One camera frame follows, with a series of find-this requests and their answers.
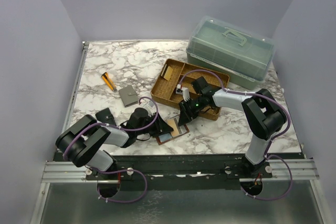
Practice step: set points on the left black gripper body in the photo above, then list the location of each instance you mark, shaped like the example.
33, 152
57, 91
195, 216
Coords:
154, 129

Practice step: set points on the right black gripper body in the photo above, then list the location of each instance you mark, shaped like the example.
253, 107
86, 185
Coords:
192, 107

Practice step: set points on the brown leather card holder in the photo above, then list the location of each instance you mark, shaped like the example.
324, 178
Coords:
164, 138

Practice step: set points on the gold credit card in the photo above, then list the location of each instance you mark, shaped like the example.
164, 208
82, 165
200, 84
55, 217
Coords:
167, 72
173, 123

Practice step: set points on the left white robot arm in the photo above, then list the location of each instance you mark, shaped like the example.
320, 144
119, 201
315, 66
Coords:
81, 142

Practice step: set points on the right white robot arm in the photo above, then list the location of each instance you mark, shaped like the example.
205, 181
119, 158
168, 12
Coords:
264, 115

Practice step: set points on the grey card holder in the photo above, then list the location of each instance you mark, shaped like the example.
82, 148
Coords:
128, 96

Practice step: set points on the black card holder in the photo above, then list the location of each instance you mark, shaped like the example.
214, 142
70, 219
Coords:
105, 116

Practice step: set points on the woven wicker divided tray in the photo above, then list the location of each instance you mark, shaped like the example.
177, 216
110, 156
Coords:
164, 91

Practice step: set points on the green plastic storage box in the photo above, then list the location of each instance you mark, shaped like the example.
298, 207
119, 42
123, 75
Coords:
223, 47

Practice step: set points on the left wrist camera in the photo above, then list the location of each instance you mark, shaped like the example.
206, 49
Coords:
150, 108

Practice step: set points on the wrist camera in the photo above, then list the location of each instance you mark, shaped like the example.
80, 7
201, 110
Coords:
183, 91
150, 108

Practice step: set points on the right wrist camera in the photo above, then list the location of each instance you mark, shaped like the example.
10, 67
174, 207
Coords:
183, 91

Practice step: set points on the black mounting rail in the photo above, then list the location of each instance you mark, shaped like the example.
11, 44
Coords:
193, 172

